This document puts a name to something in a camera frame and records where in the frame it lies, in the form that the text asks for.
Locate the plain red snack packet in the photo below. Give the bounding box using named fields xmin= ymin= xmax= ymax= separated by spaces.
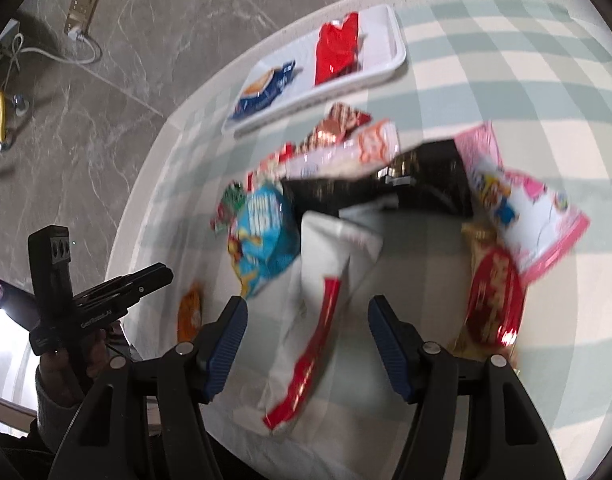
xmin=314 ymin=12 xmax=363 ymax=87

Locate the green red snack packet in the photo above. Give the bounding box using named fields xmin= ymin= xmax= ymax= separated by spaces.
xmin=209 ymin=182 xmax=249 ymax=233

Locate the white power cable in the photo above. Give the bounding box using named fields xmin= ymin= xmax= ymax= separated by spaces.
xmin=8 ymin=30 xmax=103 ymax=66

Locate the gold floor socket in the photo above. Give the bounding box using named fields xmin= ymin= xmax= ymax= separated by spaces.
xmin=63 ymin=0 xmax=101 ymax=41

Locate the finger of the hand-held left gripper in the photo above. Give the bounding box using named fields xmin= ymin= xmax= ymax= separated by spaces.
xmin=73 ymin=277 xmax=152 ymax=313
xmin=106 ymin=262 xmax=174 ymax=297

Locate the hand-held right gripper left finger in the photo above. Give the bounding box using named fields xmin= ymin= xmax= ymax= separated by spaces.
xmin=48 ymin=296 xmax=249 ymax=480

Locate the dark blue snack packet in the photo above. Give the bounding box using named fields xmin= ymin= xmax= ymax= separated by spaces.
xmin=227 ymin=60 xmax=297 ymax=122

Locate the gold red snack packet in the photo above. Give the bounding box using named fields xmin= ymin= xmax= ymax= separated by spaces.
xmin=448 ymin=220 xmax=529 ymax=361

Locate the black snack packet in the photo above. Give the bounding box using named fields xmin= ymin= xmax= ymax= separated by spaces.
xmin=281 ymin=140 xmax=474 ymax=221

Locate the light blue snack packet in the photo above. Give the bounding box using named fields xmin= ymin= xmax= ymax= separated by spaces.
xmin=228 ymin=182 xmax=301 ymax=298

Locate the red brown patterned snack packet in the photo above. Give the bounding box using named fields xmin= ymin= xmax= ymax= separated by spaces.
xmin=306 ymin=102 xmax=373 ymax=148

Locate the white plastic tray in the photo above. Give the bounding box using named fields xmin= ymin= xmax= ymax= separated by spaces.
xmin=222 ymin=4 xmax=407 ymax=136

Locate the person's left forearm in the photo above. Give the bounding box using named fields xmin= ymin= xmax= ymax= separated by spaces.
xmin=33 ymin=367 xmax=89 ymax=458

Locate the white orange snack packet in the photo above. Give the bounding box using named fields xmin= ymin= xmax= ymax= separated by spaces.
xmin=286 ymin=119 xmax=401 ymax=181

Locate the red white fruit snack packet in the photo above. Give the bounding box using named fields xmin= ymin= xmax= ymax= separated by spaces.
xmin=248 ymin=142 xmax=307 ymax=186

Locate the checked tablecloth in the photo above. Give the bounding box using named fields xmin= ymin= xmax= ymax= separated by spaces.
xmin=106 ymin=0 xmax=612 ymax=480

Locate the person's left hand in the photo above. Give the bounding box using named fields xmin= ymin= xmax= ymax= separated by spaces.
xmin=36 ymin=324 xmax=133 ymax=406

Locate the pink snack packet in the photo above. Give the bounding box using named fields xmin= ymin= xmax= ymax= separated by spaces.
xmin=453 ymin=121 xmax=591 ymax=281

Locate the white red-striped snack packet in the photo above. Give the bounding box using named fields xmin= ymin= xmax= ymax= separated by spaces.
xmin=258 ymin=195 xmax=401 ymax=436

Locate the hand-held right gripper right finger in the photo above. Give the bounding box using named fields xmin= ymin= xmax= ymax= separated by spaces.
xmin=368 ymin=295 xmax=566 ymax=480

